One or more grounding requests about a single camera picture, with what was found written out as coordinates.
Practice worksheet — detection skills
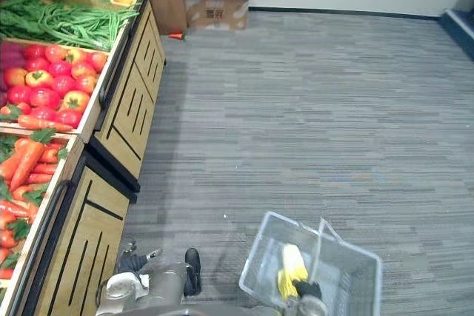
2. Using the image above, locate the robot dark foot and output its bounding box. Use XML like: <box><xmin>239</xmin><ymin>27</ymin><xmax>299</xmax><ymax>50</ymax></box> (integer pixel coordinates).
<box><xmin>183</xmin><ymin>247</ymin><xmax>203</xmax><ymax>297</ymax></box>

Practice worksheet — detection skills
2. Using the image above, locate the robot grey body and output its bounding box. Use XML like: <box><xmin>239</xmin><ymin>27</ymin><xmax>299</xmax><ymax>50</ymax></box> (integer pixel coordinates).
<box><xmin>146</xmin><ymin>303</ymin><xmax>277</xmax><ymax>316</ymax></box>

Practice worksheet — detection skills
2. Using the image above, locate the black baseboard strip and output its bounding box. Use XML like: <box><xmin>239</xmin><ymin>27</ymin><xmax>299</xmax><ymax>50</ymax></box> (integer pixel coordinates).
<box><xmin>248</xmin><ymin>6</ymin><xmax>442</xmax><ymax>20</ymax></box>

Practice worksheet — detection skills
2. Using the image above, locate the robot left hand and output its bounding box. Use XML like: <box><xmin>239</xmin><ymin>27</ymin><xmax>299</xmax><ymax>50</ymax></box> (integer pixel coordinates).
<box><xmin>117</xmin><ymin>242</ymin><xmax>164</xmax><ymax>275</ymax></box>

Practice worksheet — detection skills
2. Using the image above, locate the yellow corn cob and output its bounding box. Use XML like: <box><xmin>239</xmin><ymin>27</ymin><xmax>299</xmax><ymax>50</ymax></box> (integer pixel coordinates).
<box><xmin>277</xmin><ymin>243</ymin><xmax>310</xmax><ymax>301</ymax></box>

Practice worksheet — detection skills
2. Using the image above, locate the dark blue platform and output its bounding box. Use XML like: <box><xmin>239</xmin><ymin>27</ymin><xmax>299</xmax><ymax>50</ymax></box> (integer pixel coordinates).
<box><xmin>438</xmin><ymin>0</ymin><xmax>474</xmax><ymax>56</ymax></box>

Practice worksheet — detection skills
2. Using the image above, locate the long wooden produce stand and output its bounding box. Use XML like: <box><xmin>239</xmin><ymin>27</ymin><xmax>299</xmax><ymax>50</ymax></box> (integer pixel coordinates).
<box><xmin>0</xmin><ymin>0</ymin><xmax>167</xmax><ymax>193</ymax></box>

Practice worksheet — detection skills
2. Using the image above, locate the wire shopping basket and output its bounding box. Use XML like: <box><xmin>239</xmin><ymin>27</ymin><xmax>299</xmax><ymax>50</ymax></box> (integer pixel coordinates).
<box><xmin>238</xmin><ymin>210</ymin><xmax>383</xmax><ymax>316</ymax></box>

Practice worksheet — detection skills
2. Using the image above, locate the magenta vegetable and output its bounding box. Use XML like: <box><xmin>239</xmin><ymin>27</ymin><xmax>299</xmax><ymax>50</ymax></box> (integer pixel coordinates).
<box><xmin>0</xmin><ymin>41</ymin><xmax>27</xmax><ymax>71</ymax></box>

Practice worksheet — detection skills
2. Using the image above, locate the orange red tomato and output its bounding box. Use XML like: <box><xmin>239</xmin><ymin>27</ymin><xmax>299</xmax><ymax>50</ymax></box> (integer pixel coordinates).
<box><xmin>70</xmin><ymin>61</ymin><xmax>98</xmax><ymax>80</ymax></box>
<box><xmin>65</xmin><ymin>47</ymin><xmax>88</xmax><ymax>66</ymax></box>

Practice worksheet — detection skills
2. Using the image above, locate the bunch of green beans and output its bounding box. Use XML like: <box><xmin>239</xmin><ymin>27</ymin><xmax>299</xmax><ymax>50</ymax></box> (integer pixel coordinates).
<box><xmin>0</xmin><ymin>1</ymin><xmax>141</xmax><ymax>53</ymax></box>

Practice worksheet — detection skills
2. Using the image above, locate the big orange carrot with leaves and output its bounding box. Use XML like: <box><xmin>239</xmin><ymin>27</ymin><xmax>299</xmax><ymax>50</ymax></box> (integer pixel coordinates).
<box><xmin>8</xmin><ymin>127</ymin><xmax>57</xmax><ymax>192</ymax></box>

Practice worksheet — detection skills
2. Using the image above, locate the printed cardboard box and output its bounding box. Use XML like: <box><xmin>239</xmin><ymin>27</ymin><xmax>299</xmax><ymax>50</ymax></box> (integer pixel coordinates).
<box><xmin>183</xmin><ymin>0</ymin><xmax>250</xmax><ymax>31</ymax></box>

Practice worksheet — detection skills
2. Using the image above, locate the tomato with green stem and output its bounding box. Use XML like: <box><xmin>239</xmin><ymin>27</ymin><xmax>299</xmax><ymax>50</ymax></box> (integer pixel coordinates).
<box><xmin>0</xmin><ymin>104</ymin><xmax>24</xmax><ymax>123</ymax></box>

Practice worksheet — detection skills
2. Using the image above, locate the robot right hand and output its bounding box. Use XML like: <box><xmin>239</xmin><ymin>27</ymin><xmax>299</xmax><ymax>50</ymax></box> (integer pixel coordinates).
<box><xmin>293</xmin><ymin>280</ymin><xmax>324</xmax><ymax>300</ymax></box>

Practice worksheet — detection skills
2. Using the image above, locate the short wooden produce stand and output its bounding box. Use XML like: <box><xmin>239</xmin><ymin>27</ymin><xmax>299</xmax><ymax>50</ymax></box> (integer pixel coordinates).
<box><xmin>0</xmin><ymin>129</ymin><xmax>131</xmax><ymax>316</ymax></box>

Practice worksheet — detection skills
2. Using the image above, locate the plain brown cardboard box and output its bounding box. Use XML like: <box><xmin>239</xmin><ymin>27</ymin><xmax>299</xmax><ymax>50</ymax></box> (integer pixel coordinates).
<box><xmin>149</xmin><ymin>0</ymin><xmax>189</xmax><ymax>36</ymax></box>

